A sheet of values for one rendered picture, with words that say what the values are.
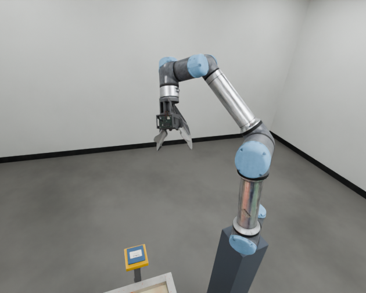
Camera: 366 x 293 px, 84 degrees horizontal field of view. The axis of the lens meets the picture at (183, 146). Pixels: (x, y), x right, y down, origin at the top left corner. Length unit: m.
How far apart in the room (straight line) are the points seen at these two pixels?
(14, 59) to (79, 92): 0.89
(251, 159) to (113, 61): 3.23
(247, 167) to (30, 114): 3.73
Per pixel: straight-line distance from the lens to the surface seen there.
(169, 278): 1.32
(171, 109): 0.77
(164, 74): 0.80
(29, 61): 3.85
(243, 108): 0.85
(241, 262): 1.24
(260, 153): 0.72
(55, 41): 3.74
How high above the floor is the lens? 2.16
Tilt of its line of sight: 30 degrees down
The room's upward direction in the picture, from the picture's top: 4 degrees clockwise
